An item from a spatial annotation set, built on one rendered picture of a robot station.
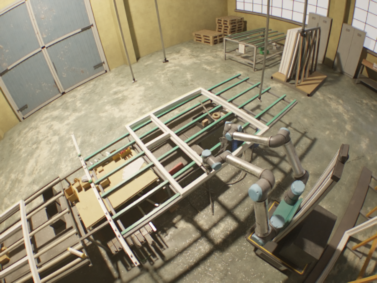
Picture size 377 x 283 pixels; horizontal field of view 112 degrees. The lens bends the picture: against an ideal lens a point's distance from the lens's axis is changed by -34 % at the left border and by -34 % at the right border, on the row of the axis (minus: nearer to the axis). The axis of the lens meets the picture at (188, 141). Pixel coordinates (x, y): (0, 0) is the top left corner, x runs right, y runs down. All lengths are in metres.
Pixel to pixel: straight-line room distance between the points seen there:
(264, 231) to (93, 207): 2.01
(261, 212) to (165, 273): 1.65
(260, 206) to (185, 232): 1.56
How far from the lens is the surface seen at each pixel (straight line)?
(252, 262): 2.76
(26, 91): 7.74
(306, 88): 5.84
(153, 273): 2.78
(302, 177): 2.23
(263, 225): 1.67
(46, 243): 2.94
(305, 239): 2.11
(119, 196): 2.55
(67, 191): 2.93
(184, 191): 2.01
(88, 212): 2.66
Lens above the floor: 2.68
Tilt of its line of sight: 46 degrees down
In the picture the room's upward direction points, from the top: 8 degrees counter-clockwise
